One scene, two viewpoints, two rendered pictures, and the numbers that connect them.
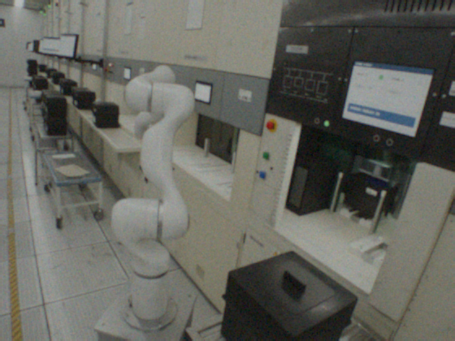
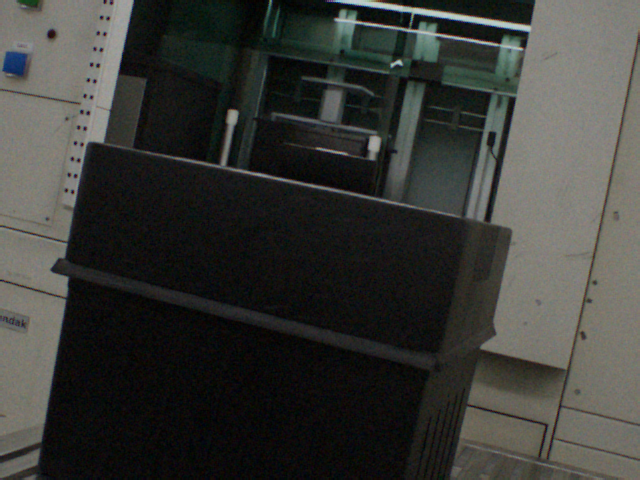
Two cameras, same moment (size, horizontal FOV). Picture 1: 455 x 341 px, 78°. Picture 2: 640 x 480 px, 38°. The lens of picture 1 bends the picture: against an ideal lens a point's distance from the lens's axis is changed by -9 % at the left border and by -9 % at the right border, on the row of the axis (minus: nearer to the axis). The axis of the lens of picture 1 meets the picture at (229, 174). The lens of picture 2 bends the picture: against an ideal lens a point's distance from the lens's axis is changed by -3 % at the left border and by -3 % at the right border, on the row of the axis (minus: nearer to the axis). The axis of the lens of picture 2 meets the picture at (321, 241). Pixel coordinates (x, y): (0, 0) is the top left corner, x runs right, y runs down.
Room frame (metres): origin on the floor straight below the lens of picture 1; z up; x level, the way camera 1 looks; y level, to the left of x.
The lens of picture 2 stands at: (0.09, 0.21, 1.01)
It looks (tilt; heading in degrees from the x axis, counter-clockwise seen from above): 3 degrees down; 325
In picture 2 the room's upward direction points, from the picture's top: 12 degrees clockwise
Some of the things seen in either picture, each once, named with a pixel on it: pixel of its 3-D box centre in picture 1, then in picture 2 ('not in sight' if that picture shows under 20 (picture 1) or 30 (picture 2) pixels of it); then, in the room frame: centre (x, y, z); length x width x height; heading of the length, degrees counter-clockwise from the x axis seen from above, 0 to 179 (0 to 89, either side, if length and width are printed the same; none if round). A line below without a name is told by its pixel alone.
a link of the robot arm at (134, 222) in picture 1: (141, 235); not in sight; (0.80, 0.24, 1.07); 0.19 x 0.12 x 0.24; 104
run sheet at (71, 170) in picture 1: (71, 170); not in sight; (2.66, 1.54, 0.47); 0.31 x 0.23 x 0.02; 60
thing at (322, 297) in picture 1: (290, 294); (314, 230); (0.73, -0.23, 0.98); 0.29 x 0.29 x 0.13; 38
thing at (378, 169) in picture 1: (372, 188); (321, 164); (1.61, -0.82, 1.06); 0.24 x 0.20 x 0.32; 39
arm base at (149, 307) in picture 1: (149, 289); not in sight; (0.81, 0.21, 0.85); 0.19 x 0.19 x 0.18
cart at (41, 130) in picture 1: (54, 143); not in sight; (4.15, 2.67, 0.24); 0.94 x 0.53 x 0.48; 38
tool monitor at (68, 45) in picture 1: (82, 51); not in sight; (3.60, 1.93, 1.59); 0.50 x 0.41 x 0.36; 128
